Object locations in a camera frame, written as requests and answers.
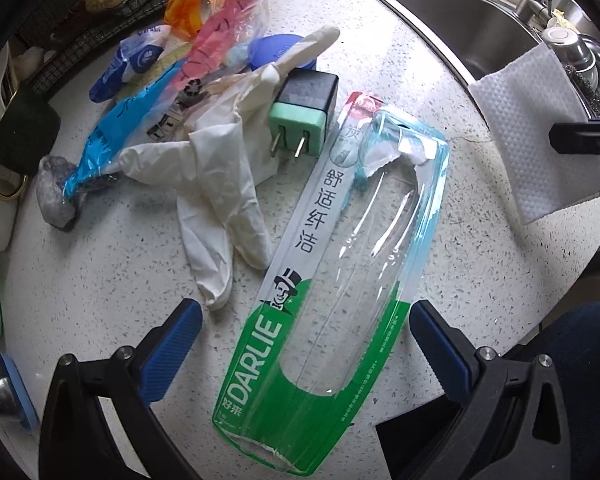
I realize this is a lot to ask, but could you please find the white paper towel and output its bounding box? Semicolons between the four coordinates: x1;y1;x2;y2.
467;42;600;226

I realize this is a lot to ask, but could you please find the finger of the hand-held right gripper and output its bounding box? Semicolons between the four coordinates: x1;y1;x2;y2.
548;114;600;163

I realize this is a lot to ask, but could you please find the green black power adapter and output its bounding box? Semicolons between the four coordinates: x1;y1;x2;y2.
267;71;341;161

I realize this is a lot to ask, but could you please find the pink plastic wrapper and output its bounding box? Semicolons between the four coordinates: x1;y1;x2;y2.
172;0;273;91

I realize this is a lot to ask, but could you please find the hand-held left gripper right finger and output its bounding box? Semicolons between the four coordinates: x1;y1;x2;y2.
409;300;588;480

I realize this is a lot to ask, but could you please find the steel wool scrubber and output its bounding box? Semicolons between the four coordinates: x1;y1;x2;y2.
570;67;600;111

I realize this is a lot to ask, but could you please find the clear printed plastic wrapper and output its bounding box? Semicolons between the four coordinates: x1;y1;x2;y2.
147;77;221;143

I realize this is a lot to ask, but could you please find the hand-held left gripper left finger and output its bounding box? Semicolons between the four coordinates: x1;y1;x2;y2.
39;298;204;480

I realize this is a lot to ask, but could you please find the person's blue trouser leg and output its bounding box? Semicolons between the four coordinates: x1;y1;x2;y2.
532;301;600;480

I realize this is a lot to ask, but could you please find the blue saucer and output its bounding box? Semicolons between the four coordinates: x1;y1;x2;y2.
0;350;41;433

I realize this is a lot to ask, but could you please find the black wire rack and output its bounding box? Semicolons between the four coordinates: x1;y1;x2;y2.
15;0;191;96

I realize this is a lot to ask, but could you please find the blue round lid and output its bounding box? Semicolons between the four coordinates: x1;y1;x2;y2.
245;32;318;73

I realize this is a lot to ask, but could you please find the white latex glove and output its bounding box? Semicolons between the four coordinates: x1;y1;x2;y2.
117;25;342;311

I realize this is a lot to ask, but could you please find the steel sink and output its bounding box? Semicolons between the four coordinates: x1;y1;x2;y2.
330;0;556;86

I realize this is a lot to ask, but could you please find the blue white packet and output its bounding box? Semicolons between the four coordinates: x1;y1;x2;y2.
89;25;181;103

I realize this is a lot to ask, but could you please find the clear green toothbrush package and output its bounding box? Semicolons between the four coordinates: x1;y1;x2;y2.
211;91;451;463

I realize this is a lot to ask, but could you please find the blue plastic wrapper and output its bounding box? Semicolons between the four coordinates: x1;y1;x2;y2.
62;57;201;201

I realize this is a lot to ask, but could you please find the grey plastic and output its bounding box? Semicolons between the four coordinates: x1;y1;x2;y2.
36;155;88;233

